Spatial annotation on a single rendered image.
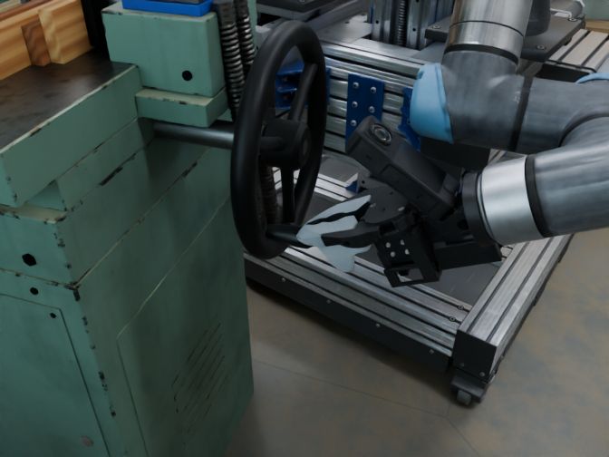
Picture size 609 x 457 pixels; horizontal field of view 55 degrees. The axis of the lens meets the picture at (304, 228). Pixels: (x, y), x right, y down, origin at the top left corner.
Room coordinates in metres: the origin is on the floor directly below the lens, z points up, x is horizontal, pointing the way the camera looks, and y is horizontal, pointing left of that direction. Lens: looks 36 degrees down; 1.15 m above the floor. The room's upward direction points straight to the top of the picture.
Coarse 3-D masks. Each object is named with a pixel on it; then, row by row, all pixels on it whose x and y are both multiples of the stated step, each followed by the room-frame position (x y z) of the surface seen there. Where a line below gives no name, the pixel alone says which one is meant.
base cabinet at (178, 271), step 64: (192, 192) 0.75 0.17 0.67; (128, 256) 0.59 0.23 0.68; (192, 256) 0.72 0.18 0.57; (0, 320) 0.53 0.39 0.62; (64, 320) 0.50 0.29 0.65; (128, 320) 0.56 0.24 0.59; (192, 320) 0.70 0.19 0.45; (0, 384) 0.55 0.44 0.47; (64, 384) 0.51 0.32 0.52; (128, 384) 0.53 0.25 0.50; (192, 384) 0.66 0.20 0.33; (0, 448) 0.57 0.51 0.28; (64, 448) 0.52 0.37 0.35; (128, 448) 0.50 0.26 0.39; (192, 448) 0.64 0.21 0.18
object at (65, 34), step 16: (64, 0) 0.72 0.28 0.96; (80, 0) 0.72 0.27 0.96; (48, 16) 0.68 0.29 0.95; (64, 16) 0.69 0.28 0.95; (80, 16) 0.72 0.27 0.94; (48, 32) 0.68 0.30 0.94; (64, 32) 0.69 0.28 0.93; (80, 32) 0.71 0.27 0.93; (48, 48) 0.68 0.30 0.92; (64, 48) 0.68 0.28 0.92; (80, 48) 0.71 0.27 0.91
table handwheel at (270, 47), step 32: (288, 32) 0.63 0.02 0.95; (256, 64) 0.58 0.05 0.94; (320, 64) 0.74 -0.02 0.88; (256, 96) 0.55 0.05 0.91; (320, 96) 0.75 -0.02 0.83; (160, 128) 0.68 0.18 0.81; (192, 128) 0.67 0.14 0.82; (224, 128) 0.66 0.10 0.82; (256, 128) 0.53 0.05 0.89; (288, 128) 0.63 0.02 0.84; (320, 128) 0.75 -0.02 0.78; (256, 160) 0.52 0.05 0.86; (288, 160) 0.61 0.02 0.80; (320, 160) 0.74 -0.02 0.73; (256, 192) 0.52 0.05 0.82; (288, 192) 0.64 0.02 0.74; (256, 224) 0.52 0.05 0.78; (288, 224) 0.64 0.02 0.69; (256, 256) 0.54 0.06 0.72
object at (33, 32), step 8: (24, 24) 0.68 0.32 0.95; (32, 24) 0.68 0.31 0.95; (40, 24) 0.68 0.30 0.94; (24, 32) 0.67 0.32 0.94; (32, 32) 0.67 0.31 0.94; (40, 32) 0.68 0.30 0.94; (24, 40) 0.67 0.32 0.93; (32, 40) 0.67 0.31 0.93; (40, 40) 0.67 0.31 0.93; (32, 48) 0.67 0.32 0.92; (40, 48) 0.67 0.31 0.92; (32, 56) 0.67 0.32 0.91; (40, 56) 0.67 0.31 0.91; (48, 56) 0.68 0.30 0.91; (40, 64) 0.67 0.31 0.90
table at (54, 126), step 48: (96, 48) 0.73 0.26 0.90; (0, 96) 0.58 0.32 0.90; (48, 96) 0.58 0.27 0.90; (96, 96) 0.59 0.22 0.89; (144, 96) 0.65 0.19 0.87; (192, 96) 0.65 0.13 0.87; (0, 144) 0.47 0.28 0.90; (48, 144) 0.51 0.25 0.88; (96, 144) 0.58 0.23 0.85; (0, 192) 0.46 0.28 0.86
